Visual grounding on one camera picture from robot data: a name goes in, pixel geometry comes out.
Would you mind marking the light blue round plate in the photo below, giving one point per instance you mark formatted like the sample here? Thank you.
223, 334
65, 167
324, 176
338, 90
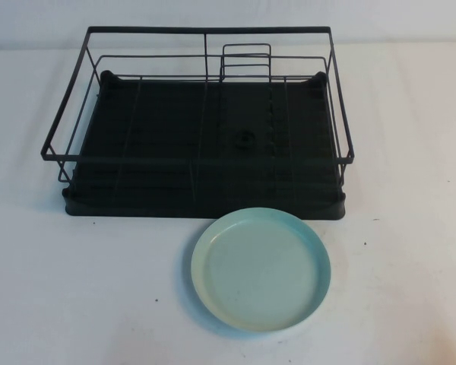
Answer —
260, 272

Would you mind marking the black plastic drip tray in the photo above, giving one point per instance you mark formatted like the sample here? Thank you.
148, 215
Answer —
156, 125

